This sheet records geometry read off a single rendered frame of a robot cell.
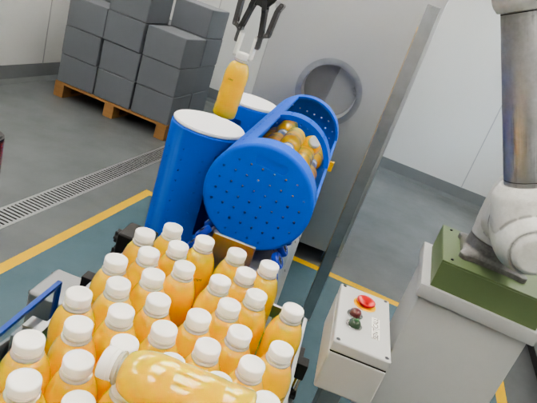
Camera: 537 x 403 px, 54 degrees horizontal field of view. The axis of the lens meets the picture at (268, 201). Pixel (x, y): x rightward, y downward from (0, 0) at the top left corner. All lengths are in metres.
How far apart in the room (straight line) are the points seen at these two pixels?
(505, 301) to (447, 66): 4.94
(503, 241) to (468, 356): 0.42
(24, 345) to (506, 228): 0.99
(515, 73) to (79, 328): 0.98
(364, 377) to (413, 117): 5.52
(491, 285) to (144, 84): 3.94
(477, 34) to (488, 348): 5.00
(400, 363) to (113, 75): 4.04
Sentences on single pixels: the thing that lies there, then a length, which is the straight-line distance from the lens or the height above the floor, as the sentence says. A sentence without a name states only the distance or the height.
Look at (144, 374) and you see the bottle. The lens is 0.64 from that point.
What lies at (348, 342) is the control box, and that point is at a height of 1.10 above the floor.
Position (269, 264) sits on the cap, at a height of 1.09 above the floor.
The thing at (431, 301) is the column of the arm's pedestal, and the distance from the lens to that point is 1.49.
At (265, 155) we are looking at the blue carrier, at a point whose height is 1.21.
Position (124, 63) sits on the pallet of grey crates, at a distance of 5.02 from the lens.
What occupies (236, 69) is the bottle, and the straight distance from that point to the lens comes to 1.50.
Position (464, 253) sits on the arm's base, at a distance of 1.52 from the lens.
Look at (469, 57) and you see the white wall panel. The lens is 6.28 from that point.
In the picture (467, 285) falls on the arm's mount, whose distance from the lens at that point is 1.48.
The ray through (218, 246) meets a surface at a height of 1.02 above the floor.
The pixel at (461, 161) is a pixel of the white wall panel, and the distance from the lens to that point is 6.42.
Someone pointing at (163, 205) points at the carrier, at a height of 0.71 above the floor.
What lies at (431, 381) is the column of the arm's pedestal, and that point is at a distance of 1.63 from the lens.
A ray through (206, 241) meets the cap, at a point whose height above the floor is 1.09.
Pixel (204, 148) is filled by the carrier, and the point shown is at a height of 0.98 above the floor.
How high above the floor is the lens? 1.58
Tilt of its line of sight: 22 degrees down
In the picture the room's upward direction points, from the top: 19 degrees clockwise
